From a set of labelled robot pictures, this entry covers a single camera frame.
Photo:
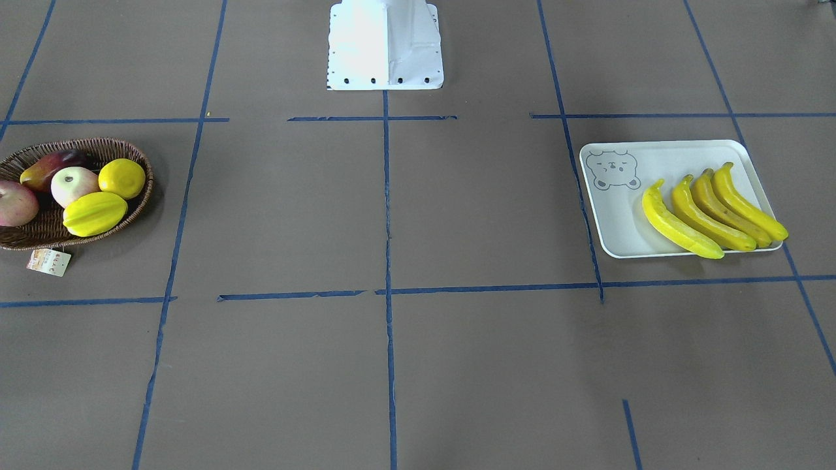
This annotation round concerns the dull yellow speckled banana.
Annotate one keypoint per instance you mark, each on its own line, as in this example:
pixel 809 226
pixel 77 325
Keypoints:
pixel 706 199

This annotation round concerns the bright yellow plastic banana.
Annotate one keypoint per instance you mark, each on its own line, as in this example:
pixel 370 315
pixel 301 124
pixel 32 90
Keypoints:
pixel 725 190

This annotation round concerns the brown woven wicker basket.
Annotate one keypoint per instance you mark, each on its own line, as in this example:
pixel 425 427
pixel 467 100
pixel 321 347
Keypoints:
pixel 46 230

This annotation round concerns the white rectangular bear tray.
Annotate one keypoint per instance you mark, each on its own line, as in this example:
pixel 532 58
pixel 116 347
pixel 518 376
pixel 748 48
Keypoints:
pixel 617 173

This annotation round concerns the yellow lemon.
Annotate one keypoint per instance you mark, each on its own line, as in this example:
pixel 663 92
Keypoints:
pixel 123 177

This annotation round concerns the yellow starfruit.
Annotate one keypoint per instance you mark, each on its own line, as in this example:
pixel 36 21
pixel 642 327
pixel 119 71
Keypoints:
pixel 94 213

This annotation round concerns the pale pink apple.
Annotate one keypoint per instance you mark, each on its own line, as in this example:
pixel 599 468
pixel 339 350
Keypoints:
pixel 71 183

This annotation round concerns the paper price tag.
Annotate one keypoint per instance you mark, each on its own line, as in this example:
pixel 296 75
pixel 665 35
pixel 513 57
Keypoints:
pixel 49 261

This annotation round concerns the red pink apple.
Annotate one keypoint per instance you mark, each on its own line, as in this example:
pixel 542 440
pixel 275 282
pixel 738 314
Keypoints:
pixel 19 205

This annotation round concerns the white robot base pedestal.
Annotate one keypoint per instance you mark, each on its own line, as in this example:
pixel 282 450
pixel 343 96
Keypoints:
pixel 384 45

